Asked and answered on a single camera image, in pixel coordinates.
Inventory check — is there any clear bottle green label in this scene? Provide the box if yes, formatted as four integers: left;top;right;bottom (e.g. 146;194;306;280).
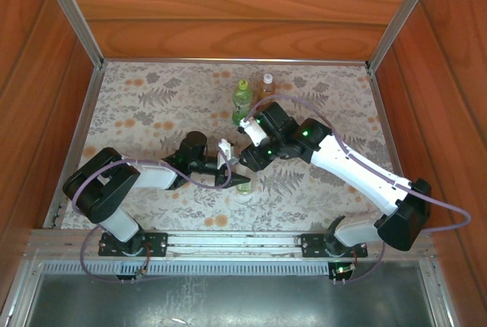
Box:
234;174;255;195

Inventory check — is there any green plastic bottle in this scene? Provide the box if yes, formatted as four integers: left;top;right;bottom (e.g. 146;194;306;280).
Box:
231;79;254;127

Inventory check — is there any pink drink bottle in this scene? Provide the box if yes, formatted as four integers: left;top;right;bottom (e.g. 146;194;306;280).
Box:
256;74;277;106

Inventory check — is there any floral table cloth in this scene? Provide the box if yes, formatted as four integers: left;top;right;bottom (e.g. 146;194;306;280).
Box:
60;61;418;231

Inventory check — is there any grey metal sheet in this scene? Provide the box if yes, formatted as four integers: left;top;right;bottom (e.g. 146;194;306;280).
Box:
26;273;434;327

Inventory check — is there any black base connector board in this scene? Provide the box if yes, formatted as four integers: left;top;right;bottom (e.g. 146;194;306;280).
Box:
113;268;149;284
329;261;358;281

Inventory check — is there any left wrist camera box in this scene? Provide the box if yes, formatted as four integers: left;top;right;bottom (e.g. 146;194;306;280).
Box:
216;138;240;170

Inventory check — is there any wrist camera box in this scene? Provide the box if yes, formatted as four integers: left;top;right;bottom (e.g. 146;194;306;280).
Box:
237;115;266;148
216;138;240;170

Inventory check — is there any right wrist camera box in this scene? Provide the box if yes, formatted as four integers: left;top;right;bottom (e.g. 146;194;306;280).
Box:
237;115;266;148

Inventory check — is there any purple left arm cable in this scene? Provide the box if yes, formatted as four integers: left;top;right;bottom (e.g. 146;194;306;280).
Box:
71;144;231;285

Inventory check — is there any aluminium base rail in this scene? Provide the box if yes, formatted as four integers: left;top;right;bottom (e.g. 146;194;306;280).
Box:
24;227;437;263

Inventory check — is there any grey slotted cable duct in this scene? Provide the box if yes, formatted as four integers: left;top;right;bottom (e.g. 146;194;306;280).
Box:
40;259;425;278

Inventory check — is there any aluminium table edge rail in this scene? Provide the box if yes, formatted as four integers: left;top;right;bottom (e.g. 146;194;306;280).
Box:
101;56;371;68
367;66;422;231
41;64;108;230

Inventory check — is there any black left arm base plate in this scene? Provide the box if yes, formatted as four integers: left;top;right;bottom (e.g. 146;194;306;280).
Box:
97;230;169;258

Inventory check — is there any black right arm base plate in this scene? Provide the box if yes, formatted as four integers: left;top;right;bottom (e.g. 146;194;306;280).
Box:
300;232;369;259

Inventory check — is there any aluminium frame post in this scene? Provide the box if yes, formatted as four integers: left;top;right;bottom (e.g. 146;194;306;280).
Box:
36;0;106;71
365;0;444;73

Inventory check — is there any aluminium lower frame rail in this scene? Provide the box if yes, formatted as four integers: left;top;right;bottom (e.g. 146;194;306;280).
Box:
418;260;461;327
0;260;43;327

